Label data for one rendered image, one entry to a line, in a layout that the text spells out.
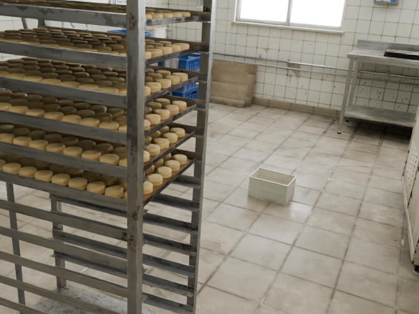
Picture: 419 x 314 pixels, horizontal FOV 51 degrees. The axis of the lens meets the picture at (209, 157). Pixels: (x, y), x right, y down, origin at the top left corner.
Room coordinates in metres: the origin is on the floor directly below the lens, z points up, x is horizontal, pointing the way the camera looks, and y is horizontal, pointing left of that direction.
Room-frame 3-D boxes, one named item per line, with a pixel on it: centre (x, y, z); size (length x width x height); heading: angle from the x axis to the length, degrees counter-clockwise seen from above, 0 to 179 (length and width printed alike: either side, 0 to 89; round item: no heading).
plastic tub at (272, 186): (2.96, -0.47, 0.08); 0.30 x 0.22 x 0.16; 64
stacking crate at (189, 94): (5.70, 0.43, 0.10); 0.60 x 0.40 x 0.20; 154
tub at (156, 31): (5.03, 0.82, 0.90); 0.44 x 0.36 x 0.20; 75
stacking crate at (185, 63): (5.70, 0.43, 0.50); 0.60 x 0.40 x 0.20; 159
